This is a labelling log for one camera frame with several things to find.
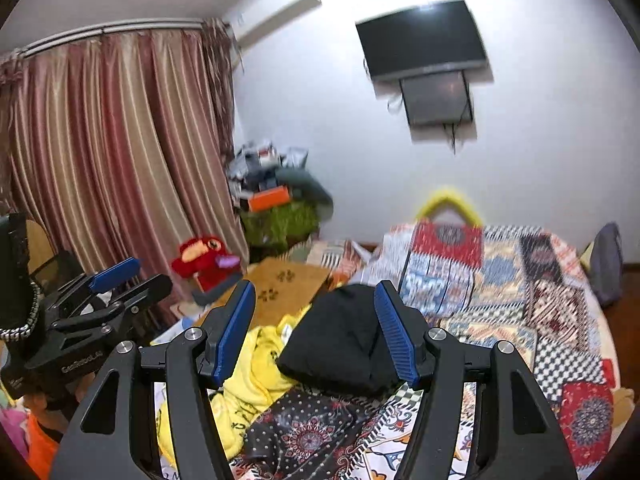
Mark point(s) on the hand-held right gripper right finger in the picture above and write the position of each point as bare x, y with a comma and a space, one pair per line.
395, 332

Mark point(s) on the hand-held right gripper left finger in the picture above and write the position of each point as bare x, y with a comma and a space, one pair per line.
235, 330

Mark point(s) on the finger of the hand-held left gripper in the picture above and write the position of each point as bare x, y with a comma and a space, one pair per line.
115, 272
145, 292

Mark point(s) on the black hooded garment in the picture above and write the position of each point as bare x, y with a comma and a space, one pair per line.
340, 340

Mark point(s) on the person's left hand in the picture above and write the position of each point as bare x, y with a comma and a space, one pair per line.
47, 405

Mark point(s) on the yellow printed garment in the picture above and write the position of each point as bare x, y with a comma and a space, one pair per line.
255, 385

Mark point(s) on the red plush toy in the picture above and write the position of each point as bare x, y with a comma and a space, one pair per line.
200, 257

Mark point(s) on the brown paw-print mat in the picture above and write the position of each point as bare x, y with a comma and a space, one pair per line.
285, 285

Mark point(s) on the wooden chair back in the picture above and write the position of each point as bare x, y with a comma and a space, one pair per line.
40, 245

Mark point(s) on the pink cloth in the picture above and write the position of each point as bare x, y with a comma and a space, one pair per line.
12, 430

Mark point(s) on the pink striped curtain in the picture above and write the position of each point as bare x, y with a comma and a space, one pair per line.
125, 160

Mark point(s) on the colourful patchwork quilt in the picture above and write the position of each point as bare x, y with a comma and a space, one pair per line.
505, 290

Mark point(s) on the green fuzzy cloth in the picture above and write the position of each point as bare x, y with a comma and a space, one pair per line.
280, 220

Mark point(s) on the orange box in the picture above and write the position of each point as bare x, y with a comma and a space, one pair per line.
269, 199

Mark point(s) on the yellow curved foam piece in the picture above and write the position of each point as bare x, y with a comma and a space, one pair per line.
445, 197

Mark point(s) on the grey cloth bundle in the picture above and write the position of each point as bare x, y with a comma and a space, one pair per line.
305, 182

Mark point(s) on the pile of boxes and packets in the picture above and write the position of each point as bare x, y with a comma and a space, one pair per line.
255, 165

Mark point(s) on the dark grey pillow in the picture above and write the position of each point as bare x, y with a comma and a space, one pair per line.
605, 265

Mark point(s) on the white air conditioner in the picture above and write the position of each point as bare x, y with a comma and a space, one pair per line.
280, 7

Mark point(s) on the white curtain rail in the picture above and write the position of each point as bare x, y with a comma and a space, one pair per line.
115, 27

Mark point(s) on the black wall television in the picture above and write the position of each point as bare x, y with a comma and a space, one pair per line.
422, 40

